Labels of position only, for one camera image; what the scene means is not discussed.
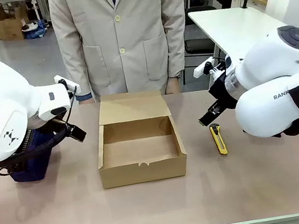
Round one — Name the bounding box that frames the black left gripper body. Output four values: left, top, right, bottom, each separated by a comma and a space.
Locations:
51, 115, 71, 135

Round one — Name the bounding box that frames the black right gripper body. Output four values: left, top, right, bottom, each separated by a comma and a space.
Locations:
206, 70, 241, 114

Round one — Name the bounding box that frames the yellow utility knife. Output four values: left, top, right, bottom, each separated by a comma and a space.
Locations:
208, 121, 229, 157

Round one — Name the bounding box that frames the person's right forearm beige sleeve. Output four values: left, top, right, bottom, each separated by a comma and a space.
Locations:
53, 25, 94, 104

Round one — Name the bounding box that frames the person's left forearm beige sleeve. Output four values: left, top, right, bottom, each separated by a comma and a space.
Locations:
157, 8, 197, 80

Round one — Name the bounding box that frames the open brown cardboard box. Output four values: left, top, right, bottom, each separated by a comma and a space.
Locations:
86, 82, 191, 191

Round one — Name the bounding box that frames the worn cardboard box on floor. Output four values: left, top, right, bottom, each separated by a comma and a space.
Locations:
0, 2, 33, 44

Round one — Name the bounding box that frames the person's left hand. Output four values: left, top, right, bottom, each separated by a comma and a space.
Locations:
163, 75, 183, 96

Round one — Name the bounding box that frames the navy blue zipper pouch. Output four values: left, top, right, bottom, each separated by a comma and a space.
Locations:
0, 124, 66, 188

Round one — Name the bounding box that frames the black office chair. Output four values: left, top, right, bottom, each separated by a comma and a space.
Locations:
171, 4, 229, 86

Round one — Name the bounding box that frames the large white side table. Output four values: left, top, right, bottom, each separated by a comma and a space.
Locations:
187, 0, 292, 66

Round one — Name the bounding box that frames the blue plastic bag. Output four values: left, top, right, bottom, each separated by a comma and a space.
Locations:
21, 18, 52, 41

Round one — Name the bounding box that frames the person in beige coat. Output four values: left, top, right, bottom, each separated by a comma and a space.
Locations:
47, 0, 200, 113

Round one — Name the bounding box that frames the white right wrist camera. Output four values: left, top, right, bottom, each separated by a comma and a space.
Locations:
190, 56, 218, 80

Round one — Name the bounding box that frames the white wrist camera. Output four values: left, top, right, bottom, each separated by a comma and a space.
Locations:
53, 71, 82, 98
190, 56, 218, 80

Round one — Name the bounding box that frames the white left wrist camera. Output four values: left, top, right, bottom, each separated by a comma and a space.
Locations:
53, 71, 82, 98

